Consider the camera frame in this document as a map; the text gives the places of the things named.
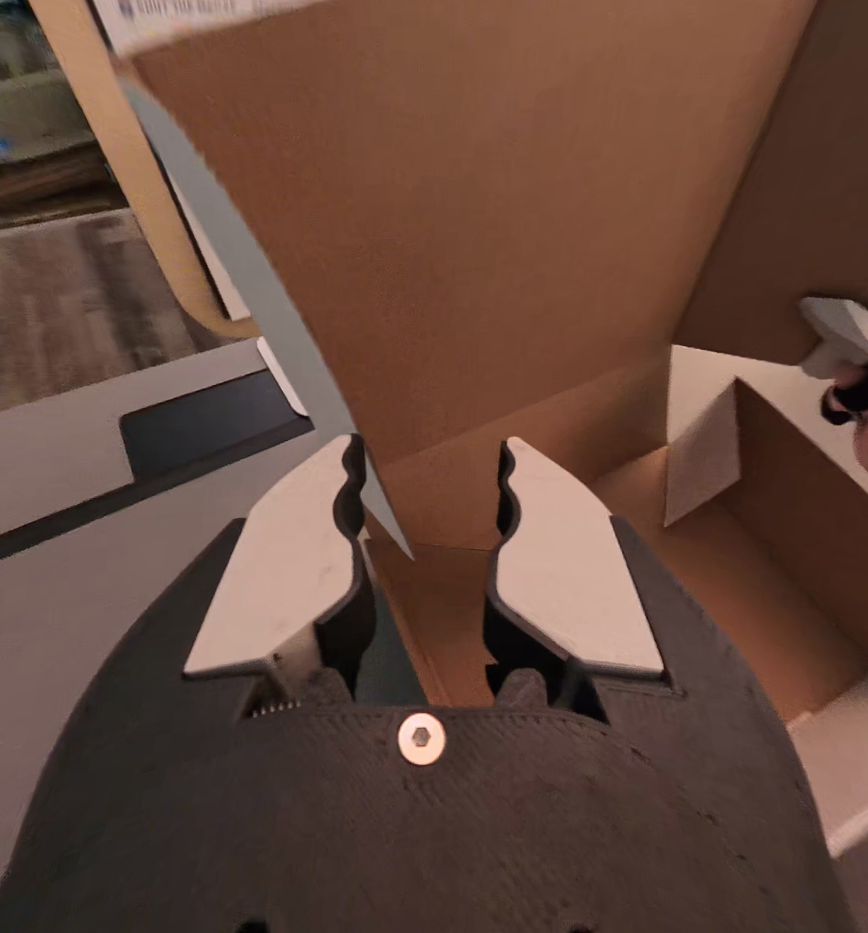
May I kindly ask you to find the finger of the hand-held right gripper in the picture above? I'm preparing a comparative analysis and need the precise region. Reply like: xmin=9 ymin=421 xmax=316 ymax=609
xmin=800 ymin=295 xmax=868 ymax=362

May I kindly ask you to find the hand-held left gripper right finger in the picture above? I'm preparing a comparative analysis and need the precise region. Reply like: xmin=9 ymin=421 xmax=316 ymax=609
xmin=485 ymin=437 xmax=664 ymax=682

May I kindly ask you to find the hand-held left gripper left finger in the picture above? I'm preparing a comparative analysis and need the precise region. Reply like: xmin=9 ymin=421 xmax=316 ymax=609
xmin=184 ymin=433 xmax=376 ymax=679

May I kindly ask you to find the white cardboard box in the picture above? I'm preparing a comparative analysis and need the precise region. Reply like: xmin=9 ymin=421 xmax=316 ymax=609
xmin=113 ymin=0 xmax=868 ymax=854

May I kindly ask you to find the instruction sheet on stand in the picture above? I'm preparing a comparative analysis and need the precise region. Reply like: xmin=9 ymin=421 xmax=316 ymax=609
xmin=29 ymin=0 xmax=260 ymax=340

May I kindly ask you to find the dark desk cable cover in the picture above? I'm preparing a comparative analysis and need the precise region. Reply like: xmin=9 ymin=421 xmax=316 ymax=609
xmin=120 ymin=370 xmax=314 ymax=482

